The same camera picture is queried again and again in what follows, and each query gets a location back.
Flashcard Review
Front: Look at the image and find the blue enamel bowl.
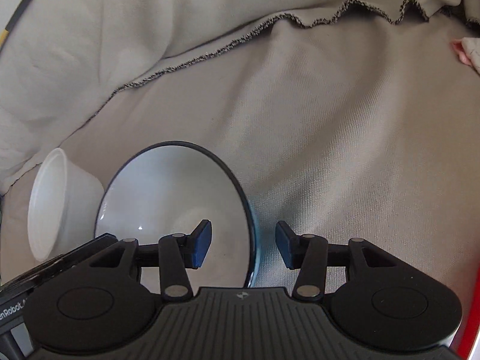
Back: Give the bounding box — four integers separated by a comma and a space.
94, 141, 257, 289

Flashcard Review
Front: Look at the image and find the white plastic round bowl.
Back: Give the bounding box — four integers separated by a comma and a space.
28, 148, 104, 263

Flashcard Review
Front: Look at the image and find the beige sofa cover cloth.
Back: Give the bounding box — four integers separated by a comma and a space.
1, 0, 479, 306

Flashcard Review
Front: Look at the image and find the pink patterned baby cloth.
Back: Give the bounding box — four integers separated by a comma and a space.
450, 37, 480, 74

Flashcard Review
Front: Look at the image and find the yellow black stick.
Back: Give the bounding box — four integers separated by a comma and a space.
1, 0, 32, 48

